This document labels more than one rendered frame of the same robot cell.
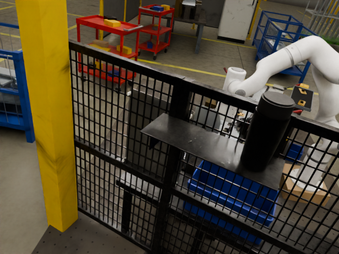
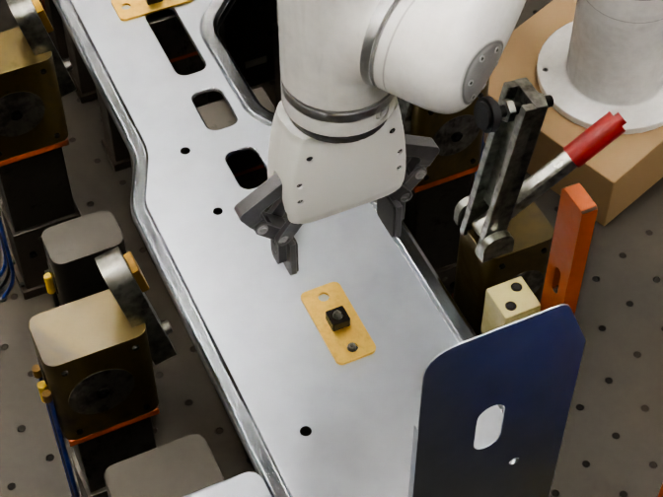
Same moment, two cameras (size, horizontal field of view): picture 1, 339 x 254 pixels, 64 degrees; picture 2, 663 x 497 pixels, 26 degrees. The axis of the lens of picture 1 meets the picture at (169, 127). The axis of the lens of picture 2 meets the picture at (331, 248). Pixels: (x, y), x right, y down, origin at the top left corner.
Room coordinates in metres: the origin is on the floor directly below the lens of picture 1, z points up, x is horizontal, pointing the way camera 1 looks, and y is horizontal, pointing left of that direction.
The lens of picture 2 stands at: (0.72, 0.29, 2.02)
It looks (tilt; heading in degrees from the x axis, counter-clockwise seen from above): 51 degrees down; 313
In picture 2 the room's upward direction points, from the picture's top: straight up
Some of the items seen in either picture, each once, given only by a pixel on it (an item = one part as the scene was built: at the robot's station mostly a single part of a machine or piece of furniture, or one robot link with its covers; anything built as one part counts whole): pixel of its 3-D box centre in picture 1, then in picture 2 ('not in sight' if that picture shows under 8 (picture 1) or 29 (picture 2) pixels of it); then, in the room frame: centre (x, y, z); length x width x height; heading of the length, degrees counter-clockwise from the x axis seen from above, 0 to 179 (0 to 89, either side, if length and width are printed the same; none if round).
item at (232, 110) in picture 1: (226, 109); (338, 145); (1.21, -0.26, 1.23); 0.10 x 0.07 x 0.11; 67
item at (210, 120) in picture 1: (201, 142); (485, 468); (0.97, -0.15, 1.17); 0.12 x 0.01 x 0.34; 67
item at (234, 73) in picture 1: (234, 82); (344, 2); (1.21, -0.26, 1.37); 0.09 x 0.08 x 0.13; 8
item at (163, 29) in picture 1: (154, 31); not in sight; (5.68, 0.63, 0.49); 0.81 x 0.46 x 0.97; 165
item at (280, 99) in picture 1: (264, 133); not in sight; (0.53, -0.22, 1.52); 0.07 x 0.07 x 0.18
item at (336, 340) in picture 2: not in sight; (337, 319); (1.21, -0.26, 1.01); 0.08 x 0.04 x 0.01; 157
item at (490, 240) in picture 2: not in sight; (496, 245); (1.14, -0.38, 1.06); 0.03 x 0.01 x 0.03; 67
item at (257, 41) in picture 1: (274, 35); not in sight; (7.45, -2.28, 0.48); 1.20 x 0.80 x 0.95; 176
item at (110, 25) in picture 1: (110, 53); not in sight; (3.87, 1.05, 0.49); 0.81 x 0.46 x 0.98; 71
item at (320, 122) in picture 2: not in sight; (341, 85); (1.21, -0.26, 1.29); 0.09 x 0.08 x 0.03; 67
